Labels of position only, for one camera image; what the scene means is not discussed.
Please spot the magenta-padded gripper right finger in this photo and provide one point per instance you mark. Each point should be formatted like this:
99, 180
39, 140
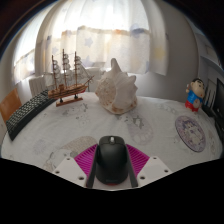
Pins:
138, 160

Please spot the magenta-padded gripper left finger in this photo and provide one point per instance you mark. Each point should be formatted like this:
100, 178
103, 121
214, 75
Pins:
85, 160

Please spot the black computer mouse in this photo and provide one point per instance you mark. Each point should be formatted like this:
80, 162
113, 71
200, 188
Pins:
111, 160

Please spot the round purple printed mouse pad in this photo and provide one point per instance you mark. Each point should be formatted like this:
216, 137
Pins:
190, 133

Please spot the white printed tablecloth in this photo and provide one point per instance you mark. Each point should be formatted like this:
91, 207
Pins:
100, 123

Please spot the wooden model sailing ship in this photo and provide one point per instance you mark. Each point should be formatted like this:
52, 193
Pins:
66, 90

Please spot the large white conch shell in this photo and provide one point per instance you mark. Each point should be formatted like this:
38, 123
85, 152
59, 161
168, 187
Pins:
116, 90

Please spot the black keyboard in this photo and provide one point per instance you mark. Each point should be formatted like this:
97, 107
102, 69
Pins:
26, 111

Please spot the cartoon boy figurine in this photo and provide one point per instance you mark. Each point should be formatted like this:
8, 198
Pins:
194, 96

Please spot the black router with antennas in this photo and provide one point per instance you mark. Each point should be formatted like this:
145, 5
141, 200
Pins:
209, 108

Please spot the white radiator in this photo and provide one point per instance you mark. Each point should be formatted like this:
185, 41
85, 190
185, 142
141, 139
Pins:
36, 85

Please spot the wooden chair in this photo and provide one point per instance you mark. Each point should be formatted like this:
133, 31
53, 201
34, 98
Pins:
9, 105

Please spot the black monitor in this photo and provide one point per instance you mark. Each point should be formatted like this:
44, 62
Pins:
220, 100

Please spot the white star-print curtain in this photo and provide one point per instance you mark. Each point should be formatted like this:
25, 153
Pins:
100, 36

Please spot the white wall shelf unit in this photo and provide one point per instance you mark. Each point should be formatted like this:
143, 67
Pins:
210, 50

